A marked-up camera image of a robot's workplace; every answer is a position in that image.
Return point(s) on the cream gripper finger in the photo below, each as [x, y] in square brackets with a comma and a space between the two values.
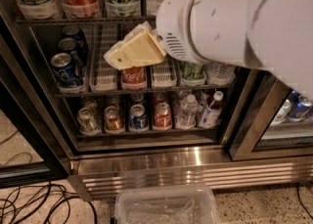
[140, 48]

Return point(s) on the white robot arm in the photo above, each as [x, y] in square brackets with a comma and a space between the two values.
[272, 35]

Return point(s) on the red coke can bottom shelf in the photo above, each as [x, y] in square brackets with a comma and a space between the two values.
[162, 116]

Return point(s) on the blue pepsi can bottom shelf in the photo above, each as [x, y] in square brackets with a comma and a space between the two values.
[138, 118]

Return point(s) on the gold can bottom shelf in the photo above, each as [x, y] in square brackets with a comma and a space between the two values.
[113, 119]

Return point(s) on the water bottle middle shelf front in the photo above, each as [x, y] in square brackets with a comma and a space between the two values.
[221, 74]

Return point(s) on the water bottle bottom shelf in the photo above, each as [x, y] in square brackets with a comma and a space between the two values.
[186, 118]

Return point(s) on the red-cap juice bottle bottom shelf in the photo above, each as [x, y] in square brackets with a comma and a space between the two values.
[211, 110]

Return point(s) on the stainless fridge base grille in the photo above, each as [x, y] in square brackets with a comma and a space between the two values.
[103, 177]

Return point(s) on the open glass fridge door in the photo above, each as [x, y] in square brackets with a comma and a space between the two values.
[21, 103]

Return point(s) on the red coca-cola can front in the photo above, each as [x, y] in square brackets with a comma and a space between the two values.
[133, 75]

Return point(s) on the empty white tray right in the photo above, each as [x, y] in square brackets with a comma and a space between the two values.
[163, 75]

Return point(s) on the green lacroix can front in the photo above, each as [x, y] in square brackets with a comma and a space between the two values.
[191, 71]

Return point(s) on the blue pepsi can middle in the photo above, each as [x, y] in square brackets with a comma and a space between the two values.
[71, 46]

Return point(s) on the blue pepsi can back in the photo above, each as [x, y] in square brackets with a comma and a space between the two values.
[76, 33]

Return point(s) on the blue pepsi can front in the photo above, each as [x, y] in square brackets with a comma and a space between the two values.
[66, 70]

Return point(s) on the clear plastic storage bin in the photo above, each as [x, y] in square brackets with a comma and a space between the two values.
[187, 204]

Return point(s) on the blue can right compartment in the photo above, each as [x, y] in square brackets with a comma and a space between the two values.
[300, 107]

